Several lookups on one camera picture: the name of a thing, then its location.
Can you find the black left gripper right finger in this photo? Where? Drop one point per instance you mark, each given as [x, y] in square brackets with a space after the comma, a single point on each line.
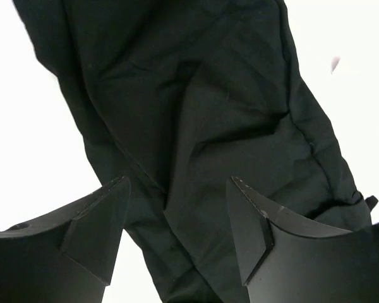
[252, 217]

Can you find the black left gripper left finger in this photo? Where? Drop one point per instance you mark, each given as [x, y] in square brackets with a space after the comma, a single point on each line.
[86, 231]

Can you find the black trousers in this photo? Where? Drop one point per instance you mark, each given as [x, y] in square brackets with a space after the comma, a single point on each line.
[180, 96]

